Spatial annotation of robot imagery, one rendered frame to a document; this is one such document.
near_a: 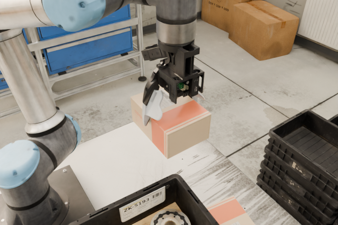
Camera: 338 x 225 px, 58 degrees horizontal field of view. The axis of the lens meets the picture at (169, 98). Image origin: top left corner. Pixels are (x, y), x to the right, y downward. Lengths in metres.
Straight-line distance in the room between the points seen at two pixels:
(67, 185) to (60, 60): 1.51
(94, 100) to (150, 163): 1.59
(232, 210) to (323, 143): 0.85
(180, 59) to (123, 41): 2.04
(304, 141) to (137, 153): 0.86
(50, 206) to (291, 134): 1.18
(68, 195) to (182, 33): 0.67
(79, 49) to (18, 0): 1.94
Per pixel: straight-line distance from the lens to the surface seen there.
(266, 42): 3.21
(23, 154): 0.87
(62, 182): 1.09
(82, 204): 1.01
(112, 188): 1.08
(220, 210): 0.94
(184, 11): 0.54
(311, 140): 1.67
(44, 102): 0.89
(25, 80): 0.86
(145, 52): 0.68
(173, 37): 0.56
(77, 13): 0.44
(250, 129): 2.38
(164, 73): 0.60
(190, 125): 0.66
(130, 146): 1.20
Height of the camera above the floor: 1.55
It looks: 37 degrees down
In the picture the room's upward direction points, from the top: straight up
